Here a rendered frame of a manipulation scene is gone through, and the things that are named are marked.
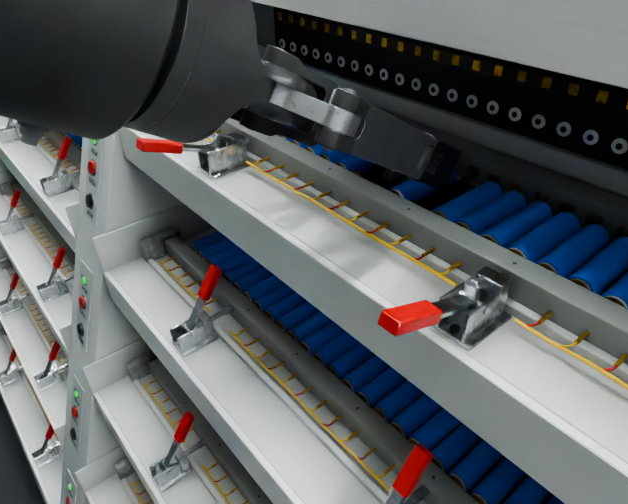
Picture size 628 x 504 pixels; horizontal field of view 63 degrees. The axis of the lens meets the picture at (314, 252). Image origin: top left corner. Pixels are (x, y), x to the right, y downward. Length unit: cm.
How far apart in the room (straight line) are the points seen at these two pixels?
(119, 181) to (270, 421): 33
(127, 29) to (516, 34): 18
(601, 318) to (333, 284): 16
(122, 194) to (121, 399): 28
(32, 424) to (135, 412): 57
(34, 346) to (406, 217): 95
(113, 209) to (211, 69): 46
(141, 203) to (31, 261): 47
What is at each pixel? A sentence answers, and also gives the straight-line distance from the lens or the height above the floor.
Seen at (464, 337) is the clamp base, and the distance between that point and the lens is 29.
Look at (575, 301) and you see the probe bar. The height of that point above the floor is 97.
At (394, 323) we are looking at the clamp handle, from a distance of 24.
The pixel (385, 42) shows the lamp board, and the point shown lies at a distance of 52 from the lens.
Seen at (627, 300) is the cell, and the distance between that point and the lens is 33.
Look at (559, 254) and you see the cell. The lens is 35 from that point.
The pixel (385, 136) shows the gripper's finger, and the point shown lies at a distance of 26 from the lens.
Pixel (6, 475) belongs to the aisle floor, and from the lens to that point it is 145.
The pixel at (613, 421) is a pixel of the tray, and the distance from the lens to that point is 29.
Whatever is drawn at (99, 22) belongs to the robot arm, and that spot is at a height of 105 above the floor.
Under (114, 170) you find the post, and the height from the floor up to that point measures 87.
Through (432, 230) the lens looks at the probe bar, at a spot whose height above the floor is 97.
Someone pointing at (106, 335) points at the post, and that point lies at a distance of 75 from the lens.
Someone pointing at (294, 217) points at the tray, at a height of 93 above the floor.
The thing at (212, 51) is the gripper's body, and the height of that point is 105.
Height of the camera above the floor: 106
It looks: 23 degrees down
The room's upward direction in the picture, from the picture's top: 15 degrees clockwise
